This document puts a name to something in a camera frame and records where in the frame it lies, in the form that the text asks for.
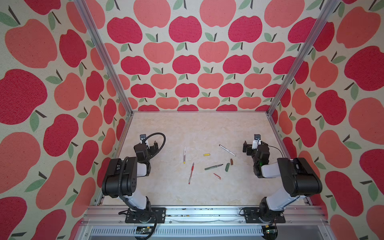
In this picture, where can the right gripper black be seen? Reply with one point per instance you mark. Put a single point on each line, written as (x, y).
(249, 147)

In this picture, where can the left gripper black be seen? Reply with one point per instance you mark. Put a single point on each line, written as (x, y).
(150, 147)

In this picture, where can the white pen yellow end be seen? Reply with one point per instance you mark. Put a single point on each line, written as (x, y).
(184, 155)

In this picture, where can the red gel pen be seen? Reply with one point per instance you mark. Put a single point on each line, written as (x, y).
(191, 173)

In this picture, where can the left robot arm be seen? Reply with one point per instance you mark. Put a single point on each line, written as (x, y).
(121, 178)

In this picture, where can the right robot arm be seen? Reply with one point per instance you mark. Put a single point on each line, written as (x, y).
(298, 178)

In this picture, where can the white pen brown end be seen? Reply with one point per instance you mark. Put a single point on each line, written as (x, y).
(227, 150)

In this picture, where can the green pen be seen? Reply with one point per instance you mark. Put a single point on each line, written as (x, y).
(213, 167)

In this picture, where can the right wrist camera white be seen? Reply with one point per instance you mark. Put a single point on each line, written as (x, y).
(256, 138)

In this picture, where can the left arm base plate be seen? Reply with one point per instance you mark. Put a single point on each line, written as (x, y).
(157, 215)

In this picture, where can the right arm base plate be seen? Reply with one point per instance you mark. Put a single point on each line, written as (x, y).
(262, 216)

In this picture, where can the aluminium front rail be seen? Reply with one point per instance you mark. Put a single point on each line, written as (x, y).
(205, 223)

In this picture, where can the left aluminium frame post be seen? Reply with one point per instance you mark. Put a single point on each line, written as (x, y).
(90, 24)

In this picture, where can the aluminium frame post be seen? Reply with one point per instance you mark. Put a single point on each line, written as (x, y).
(319, 24)
(90, 24)

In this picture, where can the right aluminium frame post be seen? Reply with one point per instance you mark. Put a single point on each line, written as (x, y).
(319, 24)

